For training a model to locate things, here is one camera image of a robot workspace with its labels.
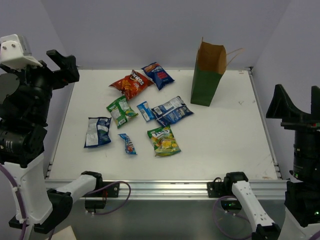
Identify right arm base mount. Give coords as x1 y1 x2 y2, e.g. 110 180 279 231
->
206 177 242 212

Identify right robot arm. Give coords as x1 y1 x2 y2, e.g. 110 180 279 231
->
222 84 320 240

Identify green paper bag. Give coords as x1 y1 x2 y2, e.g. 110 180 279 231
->
190 41 244 107

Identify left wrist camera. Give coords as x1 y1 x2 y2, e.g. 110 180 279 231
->
0 34 43 72

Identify blue M&M's packet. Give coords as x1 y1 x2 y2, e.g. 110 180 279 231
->
118 133 137 155

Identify aluminium mounting rail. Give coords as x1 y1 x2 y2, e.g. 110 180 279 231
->
44 180 291 201

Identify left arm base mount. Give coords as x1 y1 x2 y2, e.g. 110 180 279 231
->
84 183 120 213

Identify white blue snack packet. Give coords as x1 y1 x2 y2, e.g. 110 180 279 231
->
151 96 194 127

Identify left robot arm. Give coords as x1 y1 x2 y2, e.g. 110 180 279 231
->
0 49 104 234

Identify red snack packet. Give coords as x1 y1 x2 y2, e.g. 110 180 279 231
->
109 70 154 100

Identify beige board corner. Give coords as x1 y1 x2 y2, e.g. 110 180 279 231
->
51 226 77 240

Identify blue green chip packet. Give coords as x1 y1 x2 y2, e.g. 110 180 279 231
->
84 117 112 148

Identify green yellow candy packet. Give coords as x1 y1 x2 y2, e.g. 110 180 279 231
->
147 125 181 157

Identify dark blue snack packet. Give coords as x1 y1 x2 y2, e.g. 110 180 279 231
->
141 62 175 91

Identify green snack packet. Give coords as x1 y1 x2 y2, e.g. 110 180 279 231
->
106 95 139 129

